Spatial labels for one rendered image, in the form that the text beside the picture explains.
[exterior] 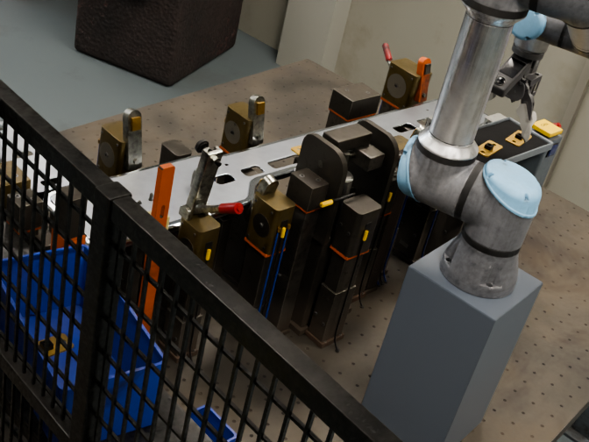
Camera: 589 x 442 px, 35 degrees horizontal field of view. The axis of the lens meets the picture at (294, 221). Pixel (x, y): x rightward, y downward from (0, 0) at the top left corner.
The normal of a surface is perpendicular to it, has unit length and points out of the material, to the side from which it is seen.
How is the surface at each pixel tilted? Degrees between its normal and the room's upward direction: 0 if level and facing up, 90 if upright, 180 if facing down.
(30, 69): 0
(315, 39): 90
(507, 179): 7
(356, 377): 0
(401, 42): 90
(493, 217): 90
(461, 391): 90
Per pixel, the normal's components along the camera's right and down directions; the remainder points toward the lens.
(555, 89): -0.64, 0.31
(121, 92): 0.20, -0.82
